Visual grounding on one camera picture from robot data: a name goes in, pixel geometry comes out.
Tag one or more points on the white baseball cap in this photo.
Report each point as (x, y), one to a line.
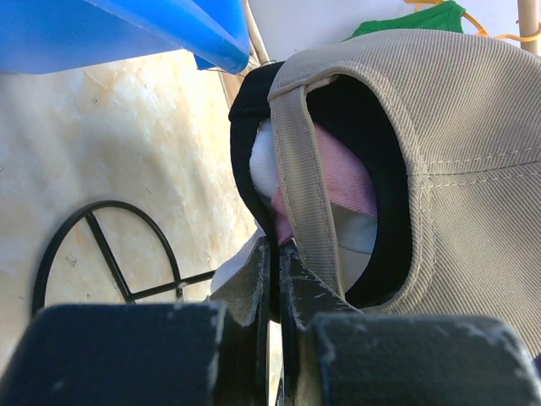
(353, 263)

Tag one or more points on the wooden clothes rack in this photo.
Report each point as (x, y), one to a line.
(528, 20)

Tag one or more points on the green tank top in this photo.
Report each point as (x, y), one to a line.
(446, 16)

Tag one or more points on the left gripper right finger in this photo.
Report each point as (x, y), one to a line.
(334, 354)

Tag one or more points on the pink baseball cap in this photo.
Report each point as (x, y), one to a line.
(348, 186)

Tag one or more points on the blue plastic bin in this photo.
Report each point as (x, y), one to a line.
(47, 36)

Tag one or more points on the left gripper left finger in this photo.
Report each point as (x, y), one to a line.
(213, 352)

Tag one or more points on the black wire hat stand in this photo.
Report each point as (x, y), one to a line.
(87, 213)

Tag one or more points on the black baseball cap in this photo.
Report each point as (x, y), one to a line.
(352, 113)

